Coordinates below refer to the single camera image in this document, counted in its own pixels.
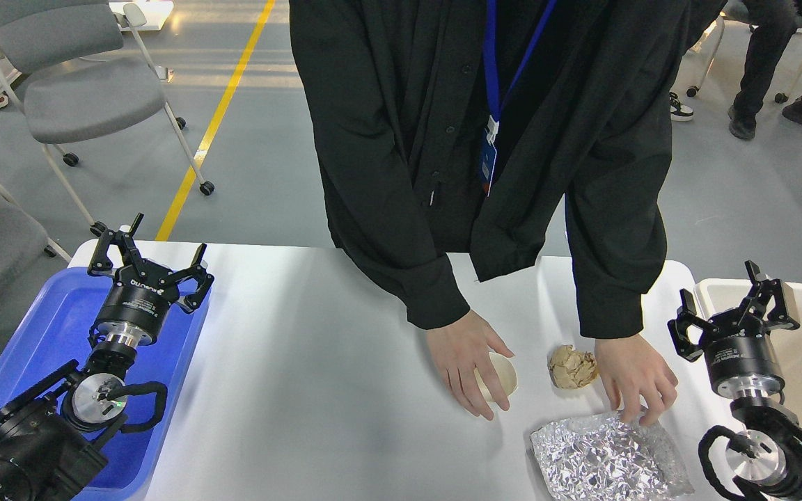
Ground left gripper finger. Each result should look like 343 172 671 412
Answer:
87 213 146 278
159 242 215 315

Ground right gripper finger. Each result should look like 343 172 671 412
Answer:
666 289 721 363
737 260 800 332

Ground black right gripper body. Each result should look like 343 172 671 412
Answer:
701 313 785 400

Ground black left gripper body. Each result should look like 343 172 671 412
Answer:
91 262 178 346

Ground brown paper ball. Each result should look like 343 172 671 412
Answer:
548 344 599 390

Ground aluminium foil sheet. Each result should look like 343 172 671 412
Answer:
530 411 695 500

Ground white paper cup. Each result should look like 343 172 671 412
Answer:
473 352 518 403

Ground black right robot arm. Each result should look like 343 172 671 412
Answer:
668 260 802 500

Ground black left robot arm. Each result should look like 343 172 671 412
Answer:
0 215 214 500

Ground person's left hand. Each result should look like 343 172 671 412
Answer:
593 334 678 426

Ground person's right hand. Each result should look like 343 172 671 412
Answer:
425 310 514 421

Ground blue plastic tray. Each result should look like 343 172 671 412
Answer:
0 267 209 500

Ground grey chair left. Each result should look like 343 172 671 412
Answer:
0 1 194 224

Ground seated person black trousers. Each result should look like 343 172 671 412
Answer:
668 0 802 141

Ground person in black clothes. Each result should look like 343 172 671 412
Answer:
290 1 693 339

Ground blue lanyard with badge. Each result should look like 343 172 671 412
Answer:
480 0 559 198

